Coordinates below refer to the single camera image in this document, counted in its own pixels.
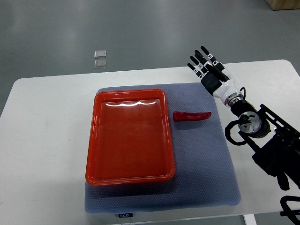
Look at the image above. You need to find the upper floor socket plate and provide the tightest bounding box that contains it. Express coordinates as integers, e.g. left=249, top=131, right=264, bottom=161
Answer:
left=94, top=50, right=106, bottom=59

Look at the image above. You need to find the white table leg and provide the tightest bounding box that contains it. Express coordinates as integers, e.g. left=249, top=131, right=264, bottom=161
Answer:
left=243, top=214, right=257, bottom=225

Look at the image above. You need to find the cardboard box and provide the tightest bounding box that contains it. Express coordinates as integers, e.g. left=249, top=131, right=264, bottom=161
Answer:
left=266, top=0, right=300, bottom=10

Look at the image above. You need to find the red pepper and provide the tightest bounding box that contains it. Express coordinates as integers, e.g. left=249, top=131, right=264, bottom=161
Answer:
left=172, top=111, right=212, bottom=122

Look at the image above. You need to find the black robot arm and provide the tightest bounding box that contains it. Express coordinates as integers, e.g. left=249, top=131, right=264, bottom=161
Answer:
left=188, top=46, right=300, bottom=191

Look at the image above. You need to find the black label tag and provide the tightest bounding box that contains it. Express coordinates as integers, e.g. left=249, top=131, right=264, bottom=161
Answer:
left=118, top=212, right=133, bottom=218

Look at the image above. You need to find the red plastic tray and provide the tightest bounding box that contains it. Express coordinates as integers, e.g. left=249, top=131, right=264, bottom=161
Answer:
left=85, top=89, right=175, bottom=186

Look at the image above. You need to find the blue-grey textured mat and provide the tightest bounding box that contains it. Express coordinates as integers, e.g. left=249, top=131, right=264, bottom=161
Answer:
left=85, top=82, right=241, bottom=214

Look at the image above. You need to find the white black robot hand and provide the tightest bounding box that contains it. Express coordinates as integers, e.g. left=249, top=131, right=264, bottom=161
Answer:
left=187, top=45, right=242, bottom=103

